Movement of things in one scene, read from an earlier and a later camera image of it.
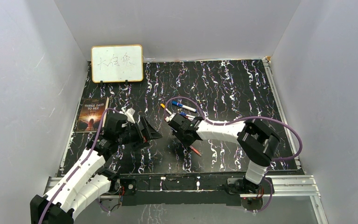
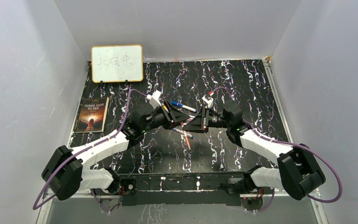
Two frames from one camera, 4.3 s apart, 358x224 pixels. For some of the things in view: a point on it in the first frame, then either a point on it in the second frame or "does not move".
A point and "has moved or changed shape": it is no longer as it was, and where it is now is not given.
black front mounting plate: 203,188 does not move
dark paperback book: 91,114 does not move
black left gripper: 148,133 to 173,117
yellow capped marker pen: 163,106 does not move
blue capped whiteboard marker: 191,109 does not move
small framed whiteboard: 117,63 does not move
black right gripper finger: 187,139 to 197,124
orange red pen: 195,150 has moved or changed shape
